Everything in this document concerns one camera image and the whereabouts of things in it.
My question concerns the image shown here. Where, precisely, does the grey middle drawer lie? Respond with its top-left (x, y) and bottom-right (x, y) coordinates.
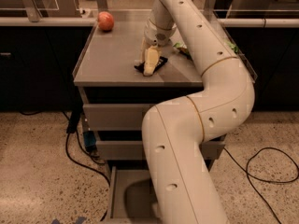
top-left (96, 135), bottom-right (225, 161)

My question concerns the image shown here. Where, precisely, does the black floor cable left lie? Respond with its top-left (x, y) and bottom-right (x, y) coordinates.
top-left (18, 109), bottom-right (111, 222)

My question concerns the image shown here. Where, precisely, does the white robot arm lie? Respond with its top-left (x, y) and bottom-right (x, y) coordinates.
top-left (142, 0), bottom-right (254, 224)

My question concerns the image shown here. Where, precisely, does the blue power adapter box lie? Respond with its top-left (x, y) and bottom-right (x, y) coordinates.
top-left (81, 115), bottom-right (98, 152)

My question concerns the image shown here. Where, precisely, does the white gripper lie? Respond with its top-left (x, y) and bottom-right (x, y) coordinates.
top-left (140, 20), bottom-right (174, 77)

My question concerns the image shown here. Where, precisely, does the dark counter with rail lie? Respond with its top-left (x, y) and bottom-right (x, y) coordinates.
top-left (0, 0), bottom-right (299, 112)

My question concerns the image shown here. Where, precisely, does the grey metal drawer cabinet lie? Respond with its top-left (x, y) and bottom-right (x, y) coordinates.
top-left (72, 8), bottom-right (258, 224)

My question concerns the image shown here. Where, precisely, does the green chip bag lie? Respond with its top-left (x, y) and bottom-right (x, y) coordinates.
top-left (174, 40), bottom-right (239, 59)

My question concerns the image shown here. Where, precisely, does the grey top drawer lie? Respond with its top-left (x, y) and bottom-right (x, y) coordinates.
top-left (83, 104), bottom-right (151, 131)

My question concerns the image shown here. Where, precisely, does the grey open bottom drawer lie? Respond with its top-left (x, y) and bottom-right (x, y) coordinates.
top-left (100, 159), bottom-right (216, 224)

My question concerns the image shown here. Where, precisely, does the black floor cable right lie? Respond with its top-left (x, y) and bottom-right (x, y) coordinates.
top-left (223, 147), bottom-right (299, 224)

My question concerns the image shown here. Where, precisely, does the black floor cable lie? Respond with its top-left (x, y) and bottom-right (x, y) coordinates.
top-left (223, 147), bottom-right (299, 224)
top-left (18, 109), bottom-right (111, 222)

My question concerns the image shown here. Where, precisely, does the red apple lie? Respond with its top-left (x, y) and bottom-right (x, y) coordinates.
top-left (98, 11), bottom-right (114, 32)

